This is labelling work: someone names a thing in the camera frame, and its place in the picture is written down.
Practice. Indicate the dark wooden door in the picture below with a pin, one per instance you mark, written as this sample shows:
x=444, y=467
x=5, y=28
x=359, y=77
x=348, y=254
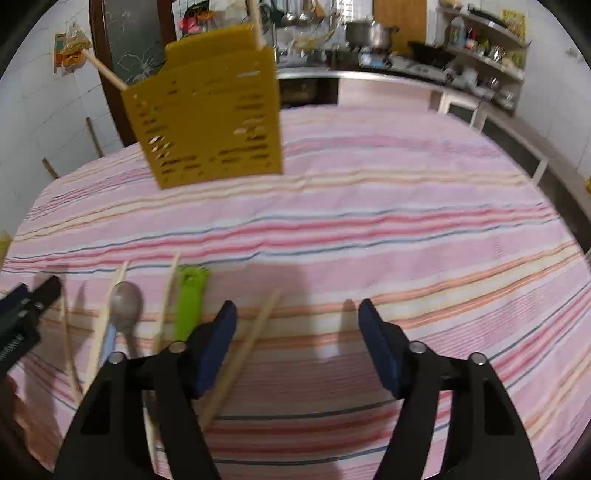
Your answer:
x=124, y=55

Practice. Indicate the black wok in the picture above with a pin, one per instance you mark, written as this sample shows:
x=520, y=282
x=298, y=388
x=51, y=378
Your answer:
x=429, y=53

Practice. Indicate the wall shelf with kitchenware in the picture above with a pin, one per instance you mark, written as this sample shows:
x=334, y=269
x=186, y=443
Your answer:
x=489, y=55

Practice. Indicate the steel pot with lid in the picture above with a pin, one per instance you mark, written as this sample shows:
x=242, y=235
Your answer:
x=369, y=34

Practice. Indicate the wooden chopstick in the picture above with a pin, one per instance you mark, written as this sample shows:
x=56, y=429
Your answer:
x=105, y=70
x=70, y=350
x=255, y=23
x=249, y=341
x=167, y=300
x=108, y=318

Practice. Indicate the wooden stick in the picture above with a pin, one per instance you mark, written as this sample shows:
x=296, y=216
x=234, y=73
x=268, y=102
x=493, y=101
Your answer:
x=51, y=168
x=93, y=137

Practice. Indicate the pink striped tablecloth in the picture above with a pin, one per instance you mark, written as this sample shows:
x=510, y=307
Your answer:
x=369, y=240

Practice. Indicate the green plastic utensil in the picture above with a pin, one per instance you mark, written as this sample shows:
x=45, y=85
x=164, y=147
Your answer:
x=190, y=300

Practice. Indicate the yellow perforated utensil holder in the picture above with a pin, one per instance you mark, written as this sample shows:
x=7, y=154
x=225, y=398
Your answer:
x=207, y=120

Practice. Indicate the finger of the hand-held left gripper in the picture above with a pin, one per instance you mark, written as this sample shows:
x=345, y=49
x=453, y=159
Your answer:
x=46, y=290
x=13, y=300

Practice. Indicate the wooden cutting board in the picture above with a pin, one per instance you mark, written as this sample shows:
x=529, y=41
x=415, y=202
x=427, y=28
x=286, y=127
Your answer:
x=399, y=21

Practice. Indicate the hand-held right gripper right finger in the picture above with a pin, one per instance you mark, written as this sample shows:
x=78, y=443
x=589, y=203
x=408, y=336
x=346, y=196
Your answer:
x=379, y=348

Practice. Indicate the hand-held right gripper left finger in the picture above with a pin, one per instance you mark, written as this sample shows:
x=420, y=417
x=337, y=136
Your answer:
x=216, y=344

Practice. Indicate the orange hanging plastic bag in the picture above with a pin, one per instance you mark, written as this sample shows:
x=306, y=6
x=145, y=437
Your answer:
x=73, y=50

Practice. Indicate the row of hanging kitchen utensils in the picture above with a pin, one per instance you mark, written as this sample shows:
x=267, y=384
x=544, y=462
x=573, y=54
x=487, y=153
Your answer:
x=295, y=11

